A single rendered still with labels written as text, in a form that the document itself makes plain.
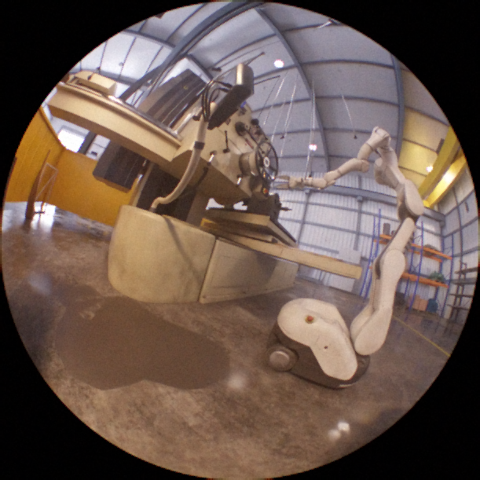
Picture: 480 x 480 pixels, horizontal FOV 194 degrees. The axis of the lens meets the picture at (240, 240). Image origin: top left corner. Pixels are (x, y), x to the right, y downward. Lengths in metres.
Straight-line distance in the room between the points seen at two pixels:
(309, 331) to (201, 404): 0.51
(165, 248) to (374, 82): 8.55
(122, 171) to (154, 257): 0.90
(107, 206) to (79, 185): 0.80
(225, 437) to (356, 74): 8.53
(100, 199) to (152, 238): 2.44
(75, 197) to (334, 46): 9.18
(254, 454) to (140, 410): 0.36
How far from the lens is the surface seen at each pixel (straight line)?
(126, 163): 1.53
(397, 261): 0.88
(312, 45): 7.96
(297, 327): 0.67
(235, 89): 0.59
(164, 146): 1.24
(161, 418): 0.58
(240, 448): 0.60
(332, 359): 0.73
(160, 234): 0.93
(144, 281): 1.01
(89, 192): 3.30
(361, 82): 8.11
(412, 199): 1.08
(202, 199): 1.79
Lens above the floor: 0.56
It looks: 3 degrees up
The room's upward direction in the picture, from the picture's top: 18 degrees clockwise
